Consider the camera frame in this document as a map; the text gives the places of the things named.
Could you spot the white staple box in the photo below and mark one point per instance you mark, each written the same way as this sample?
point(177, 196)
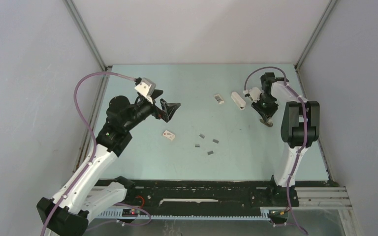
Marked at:
point(169, 135)

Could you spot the beige brown mini stapler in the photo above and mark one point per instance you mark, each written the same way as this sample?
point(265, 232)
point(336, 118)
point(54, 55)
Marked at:
point(268, 123)

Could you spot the aluminium frame post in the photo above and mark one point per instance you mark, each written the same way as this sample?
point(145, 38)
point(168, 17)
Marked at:
point(315, 34)
point(77, 18)

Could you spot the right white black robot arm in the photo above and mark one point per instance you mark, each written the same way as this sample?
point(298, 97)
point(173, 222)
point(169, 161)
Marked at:
point(299, 124)

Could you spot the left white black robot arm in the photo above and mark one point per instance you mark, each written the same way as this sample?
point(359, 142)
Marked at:
point(69, 211)

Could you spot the staple box tray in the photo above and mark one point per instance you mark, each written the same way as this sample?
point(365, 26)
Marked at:
point(219, 99)

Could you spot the right aluminium frame post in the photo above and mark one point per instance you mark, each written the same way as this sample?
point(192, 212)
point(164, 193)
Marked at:
point(315, 34)

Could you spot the left aluminium frame post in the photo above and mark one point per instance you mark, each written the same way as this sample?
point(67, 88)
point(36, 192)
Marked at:
point(77, 18)

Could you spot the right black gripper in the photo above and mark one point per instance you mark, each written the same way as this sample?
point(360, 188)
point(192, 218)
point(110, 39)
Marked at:
point(265, 113)

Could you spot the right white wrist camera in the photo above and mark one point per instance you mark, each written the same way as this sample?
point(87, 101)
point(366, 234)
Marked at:
point(252, 94)

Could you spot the long white stapler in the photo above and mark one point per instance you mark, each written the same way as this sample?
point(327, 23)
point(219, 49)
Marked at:
point(238, 100)

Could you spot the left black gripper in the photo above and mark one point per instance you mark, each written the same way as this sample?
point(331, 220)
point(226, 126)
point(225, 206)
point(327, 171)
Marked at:
point(168, 108)

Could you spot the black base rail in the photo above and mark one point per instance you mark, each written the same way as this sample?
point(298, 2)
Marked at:
point(204, 198)

